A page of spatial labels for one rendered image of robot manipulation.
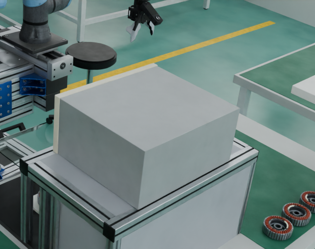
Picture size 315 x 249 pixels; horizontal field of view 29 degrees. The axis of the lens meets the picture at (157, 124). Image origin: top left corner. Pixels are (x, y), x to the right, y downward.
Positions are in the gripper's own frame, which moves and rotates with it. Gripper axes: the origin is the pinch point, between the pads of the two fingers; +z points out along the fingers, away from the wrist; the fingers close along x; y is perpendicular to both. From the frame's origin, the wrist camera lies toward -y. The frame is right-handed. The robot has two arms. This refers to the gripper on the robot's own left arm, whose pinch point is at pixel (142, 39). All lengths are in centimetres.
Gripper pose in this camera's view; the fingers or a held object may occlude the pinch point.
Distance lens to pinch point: 282.8
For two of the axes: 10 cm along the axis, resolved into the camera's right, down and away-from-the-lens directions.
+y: -7.6, -3.9, 5.1
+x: -6.3, 3.2, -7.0
